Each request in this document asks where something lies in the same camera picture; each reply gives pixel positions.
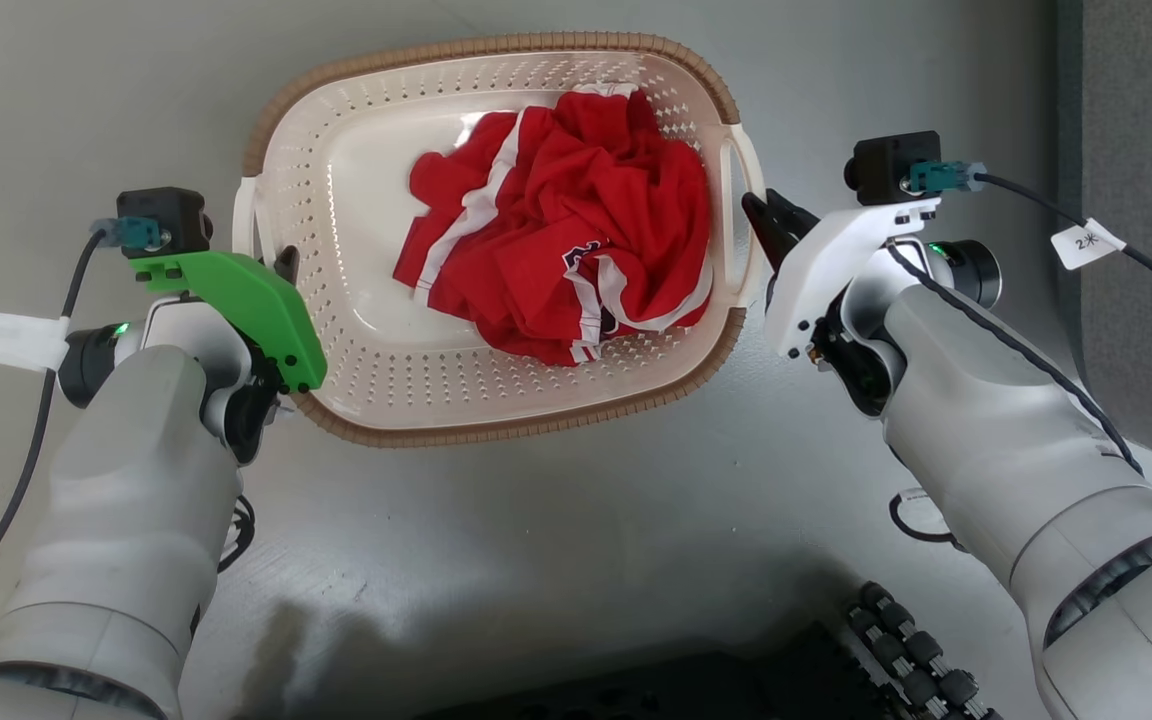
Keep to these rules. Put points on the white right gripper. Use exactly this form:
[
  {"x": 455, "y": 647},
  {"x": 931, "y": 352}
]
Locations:
[{"x": 826, "y": 265}]

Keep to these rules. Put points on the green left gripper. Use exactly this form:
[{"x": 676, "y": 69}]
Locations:
[{"x": 256, "y": 300}]

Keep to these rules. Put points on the white perforated laundry basket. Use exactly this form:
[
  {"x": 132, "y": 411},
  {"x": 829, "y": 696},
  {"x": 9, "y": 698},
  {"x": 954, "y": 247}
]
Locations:
[{"x": 366, "y": 250}]

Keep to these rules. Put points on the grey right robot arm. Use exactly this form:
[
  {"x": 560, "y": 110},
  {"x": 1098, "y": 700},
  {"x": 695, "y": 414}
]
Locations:
[{"x": 986, "y": 420}]

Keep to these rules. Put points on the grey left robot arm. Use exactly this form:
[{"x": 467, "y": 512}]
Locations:
[{"x": 126, "y": 500}]

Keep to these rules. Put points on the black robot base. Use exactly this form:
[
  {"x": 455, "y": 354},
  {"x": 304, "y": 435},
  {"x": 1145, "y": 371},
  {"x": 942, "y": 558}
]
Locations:
[{"x": 736, "y": 685}]

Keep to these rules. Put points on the red and white garment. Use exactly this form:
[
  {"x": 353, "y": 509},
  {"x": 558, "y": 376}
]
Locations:
[{"x": 586, "y": 230}]

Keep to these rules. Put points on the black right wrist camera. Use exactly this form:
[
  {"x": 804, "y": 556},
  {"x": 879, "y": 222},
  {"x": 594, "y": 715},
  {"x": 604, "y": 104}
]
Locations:
[{"x": 886, "y": 165}]

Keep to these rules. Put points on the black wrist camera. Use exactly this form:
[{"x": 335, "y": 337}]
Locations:
[
  {"x": 171, "y": 215},
  {"x": 886, "y": 165}
]

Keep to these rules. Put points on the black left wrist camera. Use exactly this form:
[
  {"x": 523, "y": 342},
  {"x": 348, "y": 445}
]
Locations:
[{"x": 171, "y": 215}]

